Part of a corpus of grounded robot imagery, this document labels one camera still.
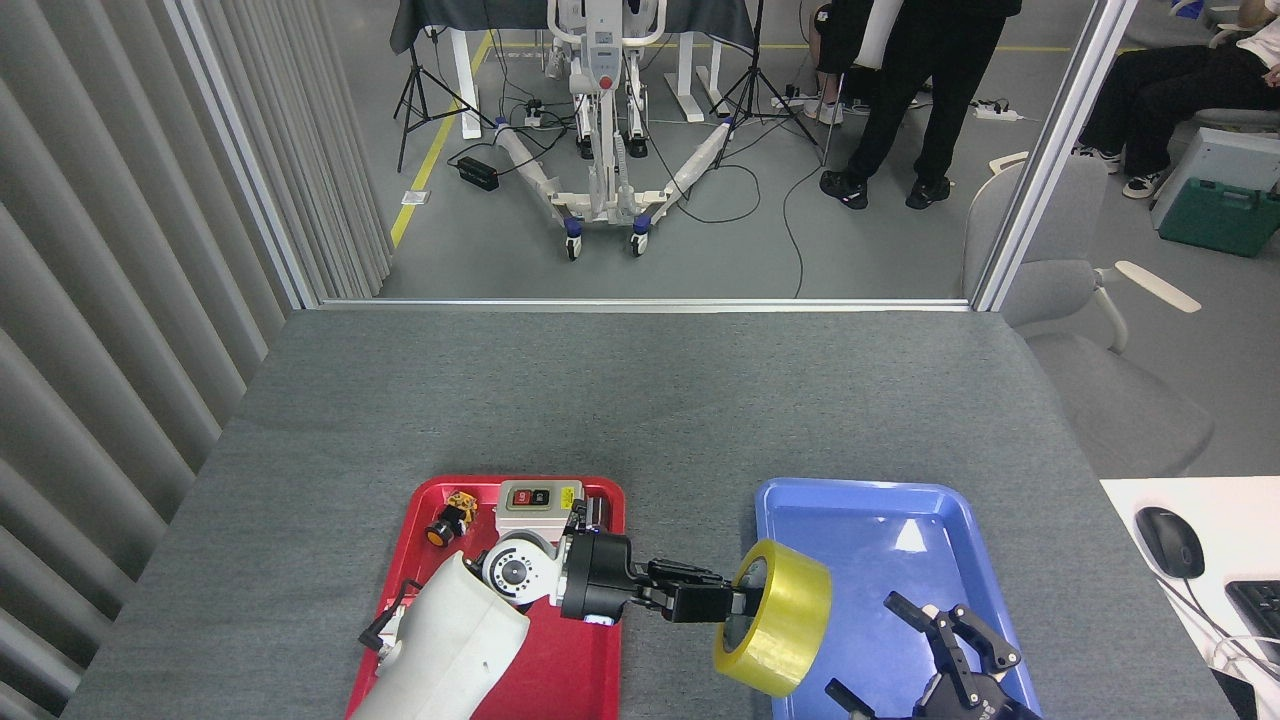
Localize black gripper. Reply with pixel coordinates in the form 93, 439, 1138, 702
826, 591, 1041, 720
560, 533, 751, 626

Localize yellow tape roll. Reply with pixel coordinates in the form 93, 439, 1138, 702
713, 538, 833, 698

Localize blue plastic tray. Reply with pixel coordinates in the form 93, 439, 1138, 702
754, 477, 1046, 720

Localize red plastic tray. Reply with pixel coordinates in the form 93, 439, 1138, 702
345, 475, 628, 720

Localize black orange push button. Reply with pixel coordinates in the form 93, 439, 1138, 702
424, 490, 479, 548

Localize black computer mouse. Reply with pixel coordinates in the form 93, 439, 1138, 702
1135, 507, 1206, 581

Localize grey office chair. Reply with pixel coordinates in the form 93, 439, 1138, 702
962, 152, 1216, 479

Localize black keyboard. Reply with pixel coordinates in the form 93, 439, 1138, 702
1225, 580, 1280, 666

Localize white desk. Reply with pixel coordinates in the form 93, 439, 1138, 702
1100, 477, 1280, 720

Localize white wheeled stand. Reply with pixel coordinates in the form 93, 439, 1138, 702
493, 0, 746, 261

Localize black tripod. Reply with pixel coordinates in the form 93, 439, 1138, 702
393, 0, 498, 173
708, 0, 826, 169

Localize green plastic case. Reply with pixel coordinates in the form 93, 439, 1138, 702
1160, 178, 1280, 259

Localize standing person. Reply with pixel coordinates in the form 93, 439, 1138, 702
818, 0, 1023, 211

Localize grey box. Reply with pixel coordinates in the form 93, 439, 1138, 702
1150, 128, 1280, 231

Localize table with dark cloth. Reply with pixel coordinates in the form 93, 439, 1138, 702
390, 0, 756, 126

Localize seated person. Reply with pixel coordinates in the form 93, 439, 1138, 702
1075, 0, 1280, 201

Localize grey vertical blinds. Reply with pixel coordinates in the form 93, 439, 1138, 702
0, 0, 396, 720

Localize white two-button switch box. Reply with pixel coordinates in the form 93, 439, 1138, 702
495, 480, 587, 541

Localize silver frame rail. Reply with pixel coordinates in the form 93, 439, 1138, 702
318, 298, 971, 313

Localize black floor cable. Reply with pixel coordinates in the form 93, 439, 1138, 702
780, 165, 823, 299

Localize silver frame post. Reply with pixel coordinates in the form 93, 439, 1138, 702
165, 0, 321, 311
968, 0, 1141, 313

